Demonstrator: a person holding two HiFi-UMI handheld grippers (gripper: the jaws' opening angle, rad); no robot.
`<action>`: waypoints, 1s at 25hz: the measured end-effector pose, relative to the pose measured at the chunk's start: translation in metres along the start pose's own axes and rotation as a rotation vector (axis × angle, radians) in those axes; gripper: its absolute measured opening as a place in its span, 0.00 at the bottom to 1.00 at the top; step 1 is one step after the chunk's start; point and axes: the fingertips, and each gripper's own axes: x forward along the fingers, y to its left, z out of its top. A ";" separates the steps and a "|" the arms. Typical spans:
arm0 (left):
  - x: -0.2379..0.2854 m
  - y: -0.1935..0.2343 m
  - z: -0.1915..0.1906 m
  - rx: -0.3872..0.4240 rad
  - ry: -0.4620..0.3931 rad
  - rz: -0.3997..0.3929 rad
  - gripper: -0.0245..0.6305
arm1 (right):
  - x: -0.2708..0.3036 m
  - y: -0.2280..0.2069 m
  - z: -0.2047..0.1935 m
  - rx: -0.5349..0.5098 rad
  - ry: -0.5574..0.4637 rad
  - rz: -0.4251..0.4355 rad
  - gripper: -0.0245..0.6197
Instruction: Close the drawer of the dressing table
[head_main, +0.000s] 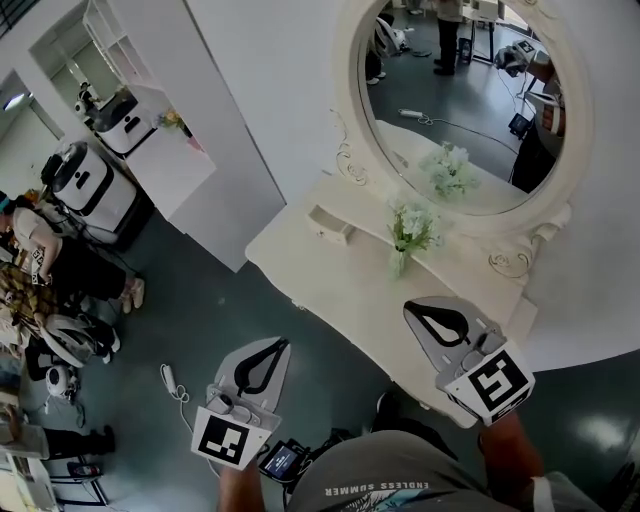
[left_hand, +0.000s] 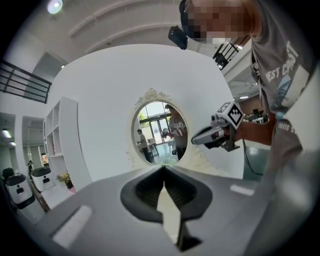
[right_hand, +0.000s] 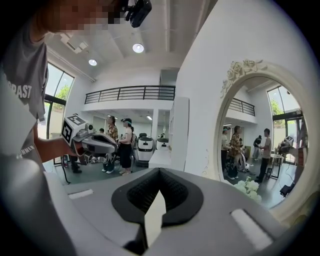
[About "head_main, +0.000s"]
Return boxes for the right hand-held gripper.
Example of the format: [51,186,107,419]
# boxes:
[403,295,535,429]

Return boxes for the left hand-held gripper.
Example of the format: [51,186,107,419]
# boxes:
[190,337,292,471]

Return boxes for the white dressing table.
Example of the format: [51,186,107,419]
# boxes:
[244,172,574,431]

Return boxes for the person's left forearm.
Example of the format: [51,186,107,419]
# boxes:
[217,457,284,512]

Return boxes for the person's right forearm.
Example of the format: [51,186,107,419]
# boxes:
[478,413,546,496]

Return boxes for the white power strip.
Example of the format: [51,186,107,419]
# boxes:
[159,363,191,402]

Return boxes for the black device with screen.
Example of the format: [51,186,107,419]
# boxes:
[258,438,312,484]

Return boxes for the person's black shoe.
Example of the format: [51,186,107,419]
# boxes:
[372,391,402,434]

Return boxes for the white flower bouquet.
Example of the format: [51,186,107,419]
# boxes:
[385,198,445,281]

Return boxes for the person's grey t-shirt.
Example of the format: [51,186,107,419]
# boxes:
[288,429,606,512]

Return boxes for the white round device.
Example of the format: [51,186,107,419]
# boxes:
[43,363,80,404]

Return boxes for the white counter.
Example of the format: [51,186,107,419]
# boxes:
[124,84,219,222]

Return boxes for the oval white-framed mirror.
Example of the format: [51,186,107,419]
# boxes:
[330,0,597,286]

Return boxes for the white wheeled robot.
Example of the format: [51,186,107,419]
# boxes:
[92,92,157,156]
[42,142,139,234]

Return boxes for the small potted flowers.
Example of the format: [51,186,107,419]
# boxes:
[158,108,194,137]

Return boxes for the white shelf unit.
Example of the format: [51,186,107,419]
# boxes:
[82,0,152,96]

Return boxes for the black balcony railing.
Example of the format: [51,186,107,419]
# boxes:
[0,0,32,39]

